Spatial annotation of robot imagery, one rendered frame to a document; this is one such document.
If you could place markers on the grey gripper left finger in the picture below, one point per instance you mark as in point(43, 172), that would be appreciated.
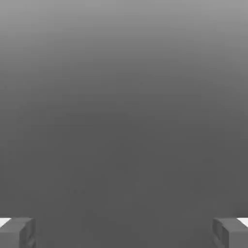
point(15, 232)

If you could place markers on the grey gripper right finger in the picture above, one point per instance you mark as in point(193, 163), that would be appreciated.
point(232, 233)

